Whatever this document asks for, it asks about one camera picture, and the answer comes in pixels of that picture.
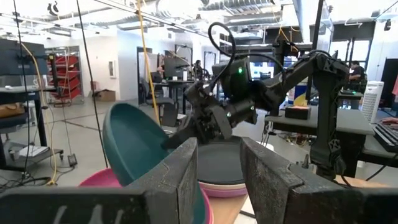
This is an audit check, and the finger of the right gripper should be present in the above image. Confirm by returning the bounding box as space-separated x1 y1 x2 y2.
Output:
161 122 203 150

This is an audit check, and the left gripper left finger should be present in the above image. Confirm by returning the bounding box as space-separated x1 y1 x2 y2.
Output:
125 137 200 224

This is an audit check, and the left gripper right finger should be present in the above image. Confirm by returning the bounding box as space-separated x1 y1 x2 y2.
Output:
239 137 341 224

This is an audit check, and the purple plate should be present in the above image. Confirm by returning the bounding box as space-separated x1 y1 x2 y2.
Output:
200 186 249 199

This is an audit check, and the beige plate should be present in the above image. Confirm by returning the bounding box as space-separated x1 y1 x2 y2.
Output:
198 181 248 190

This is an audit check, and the dark navy plate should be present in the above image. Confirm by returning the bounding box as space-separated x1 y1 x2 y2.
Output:
197 136 247 186

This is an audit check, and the teal green plate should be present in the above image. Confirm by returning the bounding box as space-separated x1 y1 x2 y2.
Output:
101 102 208 224

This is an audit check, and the pink plate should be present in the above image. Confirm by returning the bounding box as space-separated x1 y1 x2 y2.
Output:
78 167 215 224

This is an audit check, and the grey office chair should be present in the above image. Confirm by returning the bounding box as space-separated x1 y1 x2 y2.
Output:
139 77 180 128

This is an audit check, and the person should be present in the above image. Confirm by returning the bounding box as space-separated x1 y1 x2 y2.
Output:
192 59 205 80
347 60 368 94

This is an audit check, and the small black box orange top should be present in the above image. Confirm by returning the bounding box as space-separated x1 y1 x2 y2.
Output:
284 105 312 121

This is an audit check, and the grey desk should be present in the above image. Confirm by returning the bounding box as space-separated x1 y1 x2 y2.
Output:
264 107 398 169

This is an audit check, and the cardboard box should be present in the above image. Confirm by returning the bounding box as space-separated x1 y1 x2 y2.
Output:
94 89 117 102

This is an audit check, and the black keyboard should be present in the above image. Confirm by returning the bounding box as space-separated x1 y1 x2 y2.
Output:
372 122 398 153

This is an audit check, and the red storage rack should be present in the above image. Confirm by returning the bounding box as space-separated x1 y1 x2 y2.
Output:
46 54 84 106

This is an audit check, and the white perforated tower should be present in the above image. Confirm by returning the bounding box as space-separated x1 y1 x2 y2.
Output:
360 80 386 124

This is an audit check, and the grey cart table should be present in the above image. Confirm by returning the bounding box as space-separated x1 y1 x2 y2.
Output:
0 84 65 172

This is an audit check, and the dark monitor screen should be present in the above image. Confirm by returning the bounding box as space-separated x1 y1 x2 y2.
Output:
0 39 50 77

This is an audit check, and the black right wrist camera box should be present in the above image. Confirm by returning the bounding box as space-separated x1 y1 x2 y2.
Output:
212 58 253 101

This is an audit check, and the yellow cable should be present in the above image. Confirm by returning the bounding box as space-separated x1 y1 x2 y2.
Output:
135 0 162 126
20 42 58 186

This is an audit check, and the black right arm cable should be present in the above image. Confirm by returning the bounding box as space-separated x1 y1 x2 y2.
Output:
206 21 238 91

